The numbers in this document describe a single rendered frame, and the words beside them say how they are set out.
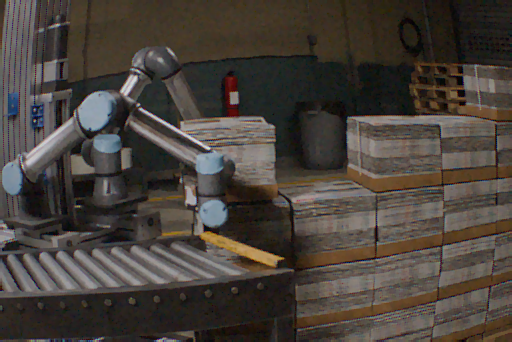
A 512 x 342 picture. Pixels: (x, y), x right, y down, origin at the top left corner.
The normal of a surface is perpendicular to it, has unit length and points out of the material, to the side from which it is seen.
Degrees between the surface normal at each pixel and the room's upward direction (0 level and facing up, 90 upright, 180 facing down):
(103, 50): 90
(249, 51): 90
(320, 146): 91
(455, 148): 90
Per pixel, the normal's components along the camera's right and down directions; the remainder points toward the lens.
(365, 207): 0.15, 0.11
